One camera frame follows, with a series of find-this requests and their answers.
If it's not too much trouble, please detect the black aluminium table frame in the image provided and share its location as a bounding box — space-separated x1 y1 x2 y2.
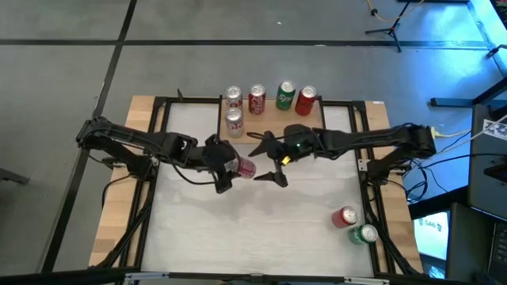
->
89 89 425 285

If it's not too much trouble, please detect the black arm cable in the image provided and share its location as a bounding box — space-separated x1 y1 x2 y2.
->
156 138 218 187
245 130 278 142

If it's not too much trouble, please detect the black desk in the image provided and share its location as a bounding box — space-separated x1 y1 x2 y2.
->
467 103 507 222

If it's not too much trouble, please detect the red can black script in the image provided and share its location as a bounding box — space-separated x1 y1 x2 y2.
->
295 85 318 117
331 205 360 230

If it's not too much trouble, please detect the black keyboard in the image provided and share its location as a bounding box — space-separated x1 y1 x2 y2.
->
487 221 507 282

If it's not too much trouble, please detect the wooden shelf black metal frame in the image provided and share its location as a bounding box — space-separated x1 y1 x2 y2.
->
216 93 330 160

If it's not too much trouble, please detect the black computer case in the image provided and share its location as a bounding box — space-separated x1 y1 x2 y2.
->
445 202 496 285

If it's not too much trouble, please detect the green Sprite can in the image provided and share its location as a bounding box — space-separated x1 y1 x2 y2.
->
347 223 379 245
275 80 297 111

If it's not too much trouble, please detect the white cable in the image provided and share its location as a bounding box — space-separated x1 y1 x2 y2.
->
455 114 507 146

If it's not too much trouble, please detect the yellow power plug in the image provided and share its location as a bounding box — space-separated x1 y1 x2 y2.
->
429 125 475 140

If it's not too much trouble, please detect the patterned marker paper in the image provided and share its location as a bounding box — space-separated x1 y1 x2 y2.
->
482 118 507 143

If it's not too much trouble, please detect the yellow cable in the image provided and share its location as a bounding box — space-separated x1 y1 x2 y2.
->
364 0 427 24

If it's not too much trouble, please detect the grey stand foot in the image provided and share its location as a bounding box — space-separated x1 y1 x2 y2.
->
0 168 31 185

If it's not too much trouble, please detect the silver diet cola can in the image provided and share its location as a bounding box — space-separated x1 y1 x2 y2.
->
224 107 246 139
224 85 243 110

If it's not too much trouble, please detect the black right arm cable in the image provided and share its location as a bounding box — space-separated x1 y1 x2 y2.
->
245 130 278 142

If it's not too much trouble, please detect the black curved cable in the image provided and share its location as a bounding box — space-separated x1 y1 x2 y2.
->
101 176 134 209

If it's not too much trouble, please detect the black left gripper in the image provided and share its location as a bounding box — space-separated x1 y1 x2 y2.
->
197 136 238 195

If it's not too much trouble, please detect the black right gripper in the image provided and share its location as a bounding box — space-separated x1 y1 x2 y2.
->
248 123 322 188

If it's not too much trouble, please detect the red Coca-Cola can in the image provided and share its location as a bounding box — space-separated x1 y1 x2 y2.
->
231 156 257 179
248 83 267 116

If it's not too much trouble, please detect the computer monitor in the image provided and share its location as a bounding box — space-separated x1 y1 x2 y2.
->
411 209 452 262

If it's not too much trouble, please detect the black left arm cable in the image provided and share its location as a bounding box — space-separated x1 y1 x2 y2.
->
156 138 218 187

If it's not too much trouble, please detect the black power cable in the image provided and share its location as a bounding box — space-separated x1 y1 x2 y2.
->
399 152 507 205

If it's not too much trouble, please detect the black stand foot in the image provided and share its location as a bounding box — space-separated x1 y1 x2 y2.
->
486 43 507 59

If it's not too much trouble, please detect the black stand base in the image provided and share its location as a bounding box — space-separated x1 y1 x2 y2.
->
429 77 507 110

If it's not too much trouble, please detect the black tripod stand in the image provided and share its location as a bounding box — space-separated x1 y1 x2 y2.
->
364 0 427 53

